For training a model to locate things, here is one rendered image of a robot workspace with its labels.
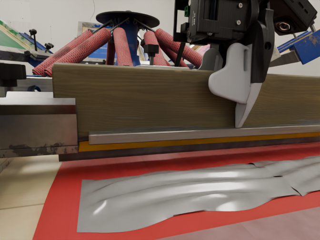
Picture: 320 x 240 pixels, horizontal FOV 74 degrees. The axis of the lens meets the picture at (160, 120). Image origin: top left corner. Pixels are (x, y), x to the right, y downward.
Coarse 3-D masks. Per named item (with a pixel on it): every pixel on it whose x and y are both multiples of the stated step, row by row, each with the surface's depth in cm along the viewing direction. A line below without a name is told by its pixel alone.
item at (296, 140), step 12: (192, 144) 26; (204, 144) 26; (216, 144) 27; (228, 144) 28; (240, 144) 28; (252, 144) 29; (264, 144) 29; (276, 144) 30; (60, 156) 22; (72, 156) 22; (84, 156) 22; (96, 156) 23; (108, 156) 23; (120, 156) 24
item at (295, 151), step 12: (288, 144) 33; (300, 144) 33; (312, 144) 34; (240, 156) 27; (252, 156) 27; (264, 156) 27; (276, 156) 28; (288, 156) 28; (300, 156) 28; (312, 192) 19
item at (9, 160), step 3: (0, 159) 20; (3, 159) 21; (6, 159) 21; (9, 159) 22; (12, 159) 23; (0, 162) 20; (3, 162) 21; (6, 162) 21; (9, 162) 22; (0, 165) 20; (3, 165) 21; (6, 165) 21; (0, 168) 20; (3, 168) 21; (0, 171) 20
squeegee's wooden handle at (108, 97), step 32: (64, 64) 19; (96, 64) 20; (64, 96) 20; (96, 96) 20; (128, 96) 21; (160, 96) 22; (192, 96) 24; (288, 96) 28; (96, 128) 21; (128, 128) 22; (160, 128) 23
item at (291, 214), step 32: (96, 160) 24; (128, 160) 24; (160, 160) 25; (192, 160) 25; (224, 160) 25; (64, 192) 17; (64, 224) 14; (160, 224) 14; (192, 224) 14; (224, 224) 14; (256, 224) 14; (288, 224) 14
